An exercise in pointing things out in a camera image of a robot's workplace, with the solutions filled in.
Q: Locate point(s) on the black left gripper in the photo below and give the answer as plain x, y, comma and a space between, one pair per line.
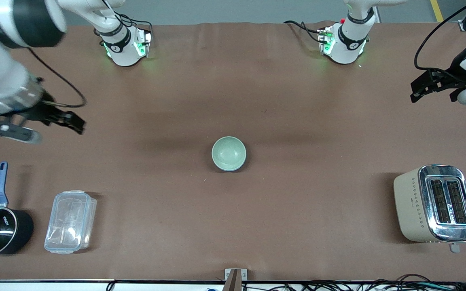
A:
456, 66

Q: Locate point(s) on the brown table cover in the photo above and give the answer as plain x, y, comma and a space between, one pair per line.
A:
233, 226

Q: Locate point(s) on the clear plastic food container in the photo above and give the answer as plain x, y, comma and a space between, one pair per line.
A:
70, 221

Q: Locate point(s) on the metal bracket on table edge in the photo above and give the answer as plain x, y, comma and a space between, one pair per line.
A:
235, 279

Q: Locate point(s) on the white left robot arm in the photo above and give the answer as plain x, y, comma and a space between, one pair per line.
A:
350, 40

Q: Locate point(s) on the beige chrome toaster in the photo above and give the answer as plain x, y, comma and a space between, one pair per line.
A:
415, 210

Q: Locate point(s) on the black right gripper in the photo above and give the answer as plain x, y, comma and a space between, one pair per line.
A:
42, 110

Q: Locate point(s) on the green bowl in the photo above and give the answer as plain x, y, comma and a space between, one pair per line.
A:
229, 152

